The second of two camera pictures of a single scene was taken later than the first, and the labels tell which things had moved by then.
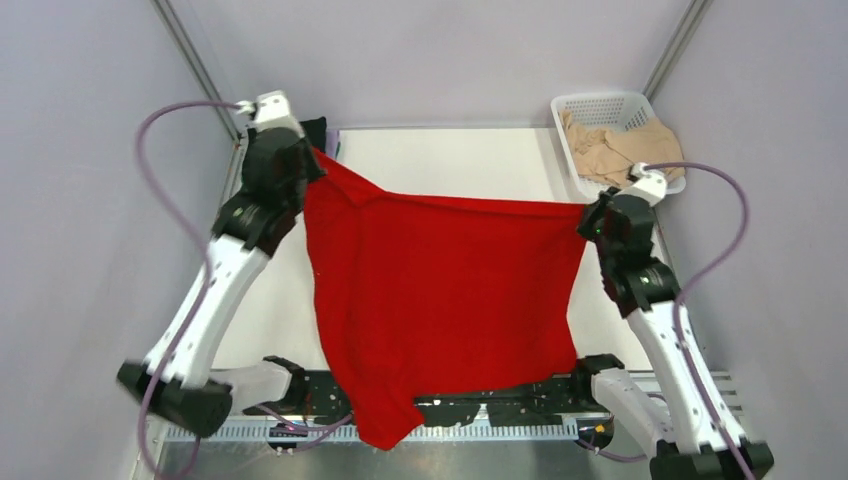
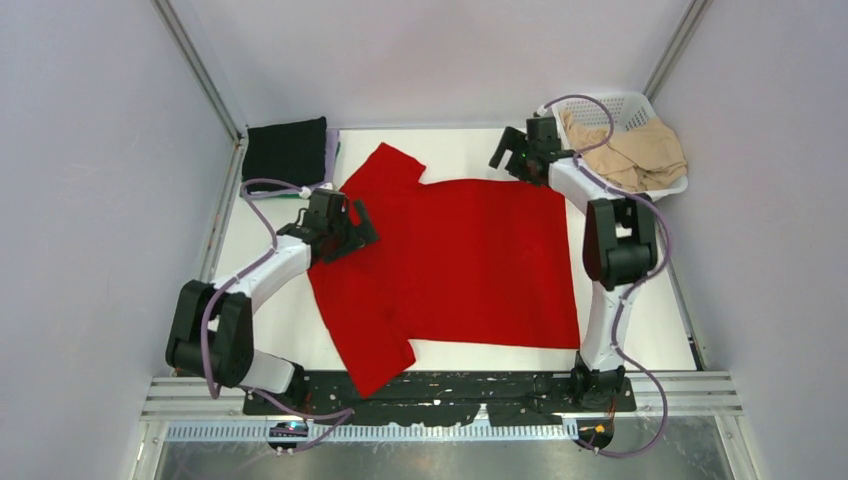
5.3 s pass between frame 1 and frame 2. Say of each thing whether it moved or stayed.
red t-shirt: moved
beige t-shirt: stayed
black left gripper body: moved
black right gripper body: moved
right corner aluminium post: stayed
